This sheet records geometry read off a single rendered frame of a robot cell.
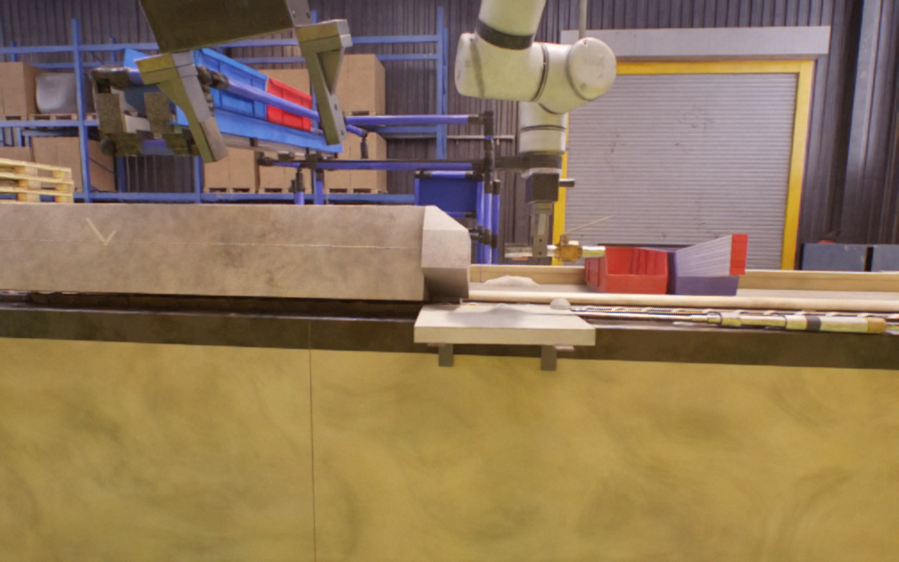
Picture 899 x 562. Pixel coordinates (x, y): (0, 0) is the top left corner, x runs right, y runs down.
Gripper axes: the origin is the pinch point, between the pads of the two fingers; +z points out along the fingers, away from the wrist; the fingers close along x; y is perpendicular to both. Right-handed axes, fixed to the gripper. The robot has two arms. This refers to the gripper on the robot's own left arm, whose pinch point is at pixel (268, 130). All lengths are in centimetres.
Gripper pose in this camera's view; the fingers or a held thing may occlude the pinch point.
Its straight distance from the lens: 51.2
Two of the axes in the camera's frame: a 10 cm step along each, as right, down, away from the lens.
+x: -9.8, 0.8, 1.7
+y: 1.1, -5.0, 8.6
